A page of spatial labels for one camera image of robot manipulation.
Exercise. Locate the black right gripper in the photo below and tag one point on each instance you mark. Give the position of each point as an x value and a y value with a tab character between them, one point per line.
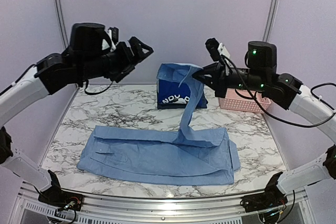
220	86

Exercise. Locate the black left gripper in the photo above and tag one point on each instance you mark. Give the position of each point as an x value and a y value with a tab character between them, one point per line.
129	61

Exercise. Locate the royal blue printed t-shirt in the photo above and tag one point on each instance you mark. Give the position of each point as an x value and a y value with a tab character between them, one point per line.
171	95

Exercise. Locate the light blue shirt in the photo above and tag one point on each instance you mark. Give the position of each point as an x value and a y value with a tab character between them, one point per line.
185	157

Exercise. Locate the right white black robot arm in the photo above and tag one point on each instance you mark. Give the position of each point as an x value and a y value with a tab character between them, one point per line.
287	92

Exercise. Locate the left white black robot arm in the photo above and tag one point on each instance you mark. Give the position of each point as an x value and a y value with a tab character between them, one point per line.
93	52

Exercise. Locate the pink perforated plastic basket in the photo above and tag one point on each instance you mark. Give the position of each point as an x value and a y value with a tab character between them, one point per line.
233	101

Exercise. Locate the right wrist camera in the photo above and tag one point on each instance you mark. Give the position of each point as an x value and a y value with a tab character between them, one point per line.
216	49

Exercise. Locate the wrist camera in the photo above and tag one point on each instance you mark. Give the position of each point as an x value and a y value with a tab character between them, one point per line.
216	49
112	40

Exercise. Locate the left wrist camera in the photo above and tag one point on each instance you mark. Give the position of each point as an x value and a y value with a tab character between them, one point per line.
112	40

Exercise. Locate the right aluminium corner post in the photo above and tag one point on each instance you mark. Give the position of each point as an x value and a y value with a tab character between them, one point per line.
270	19

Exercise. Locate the aluminium corner post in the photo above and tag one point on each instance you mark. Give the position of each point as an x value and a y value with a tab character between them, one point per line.
61	23
270	19

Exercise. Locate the left aluminium corner post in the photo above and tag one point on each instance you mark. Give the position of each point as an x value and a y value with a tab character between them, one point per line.
61	23

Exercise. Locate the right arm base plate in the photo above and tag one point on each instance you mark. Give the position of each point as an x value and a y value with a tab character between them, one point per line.
262	201

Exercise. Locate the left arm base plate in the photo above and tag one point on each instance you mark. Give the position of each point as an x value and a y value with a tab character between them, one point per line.
64	200

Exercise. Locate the aluminium front rail frame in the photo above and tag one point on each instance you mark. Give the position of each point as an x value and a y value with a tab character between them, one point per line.
97	208

